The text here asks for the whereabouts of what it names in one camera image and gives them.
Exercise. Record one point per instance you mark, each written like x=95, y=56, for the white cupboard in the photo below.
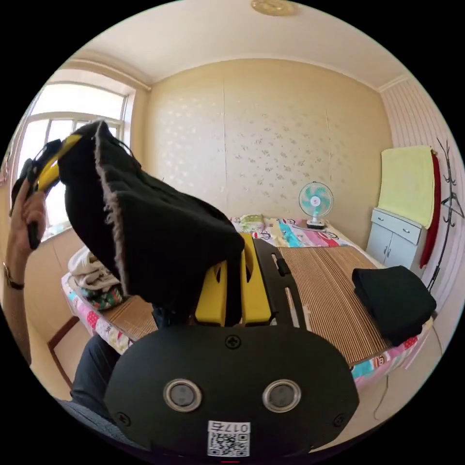
x=394, y=236

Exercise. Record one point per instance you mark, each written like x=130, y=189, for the pile of clothes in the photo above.
x=94, y=279

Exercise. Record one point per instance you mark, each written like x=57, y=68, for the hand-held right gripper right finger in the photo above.
x=256, y=301

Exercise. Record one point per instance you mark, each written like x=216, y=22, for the red cloth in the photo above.
x=433, y=218

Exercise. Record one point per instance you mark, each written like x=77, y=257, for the folded black garment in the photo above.
x=394, y=301

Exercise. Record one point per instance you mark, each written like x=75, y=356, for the person's left hand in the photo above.
x=27, y=236

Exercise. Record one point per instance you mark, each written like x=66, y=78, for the small white teal fan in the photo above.
x=315, y=201

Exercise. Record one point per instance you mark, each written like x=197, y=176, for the bed with woven mat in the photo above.
x=327, y=290

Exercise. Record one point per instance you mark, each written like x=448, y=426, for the yellow towel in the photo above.
x=407, y=185

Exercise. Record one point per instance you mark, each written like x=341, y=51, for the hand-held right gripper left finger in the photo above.
x=210, y=305

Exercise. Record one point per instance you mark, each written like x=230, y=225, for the window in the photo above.
x=65, y=109

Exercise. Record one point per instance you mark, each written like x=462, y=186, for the round ceiling lamp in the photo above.
x=275, y=6

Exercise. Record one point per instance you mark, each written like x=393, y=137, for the person's left forearm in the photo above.
x=12, y=316

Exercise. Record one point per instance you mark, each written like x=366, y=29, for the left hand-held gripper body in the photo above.
x=27, y=174

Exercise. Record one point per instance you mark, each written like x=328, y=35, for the black coat rack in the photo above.
x=450, y=203

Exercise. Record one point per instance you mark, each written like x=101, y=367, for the black pants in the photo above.
x=156, y=232

